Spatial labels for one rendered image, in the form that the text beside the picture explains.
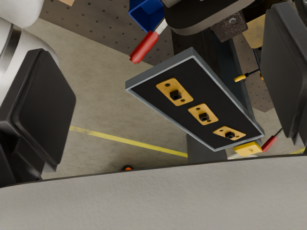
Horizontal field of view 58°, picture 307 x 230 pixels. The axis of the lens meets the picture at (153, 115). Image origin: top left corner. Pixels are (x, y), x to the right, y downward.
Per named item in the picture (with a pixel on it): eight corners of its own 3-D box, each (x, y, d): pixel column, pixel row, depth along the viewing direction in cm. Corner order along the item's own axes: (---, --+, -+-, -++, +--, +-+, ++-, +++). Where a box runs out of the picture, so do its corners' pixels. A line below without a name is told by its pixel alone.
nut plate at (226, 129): (246, 133, 68) (247, 138, 67) (234, 139, 70) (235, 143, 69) (224, 124, 63) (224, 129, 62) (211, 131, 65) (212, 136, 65)
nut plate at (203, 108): (219, 119, 61) (219, 124, 60) (203, 124, 62) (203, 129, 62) (204, 101, 54) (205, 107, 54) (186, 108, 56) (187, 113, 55)
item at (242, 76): (280, 60, 70) (281, 64, 70) (235, 79, 76) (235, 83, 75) (278, 58, 69) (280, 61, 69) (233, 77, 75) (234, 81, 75)
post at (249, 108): (233, 35, 102) (264, 144, 79) (214, 45, 105) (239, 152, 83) (224, 23, 96) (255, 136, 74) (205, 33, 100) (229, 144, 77)
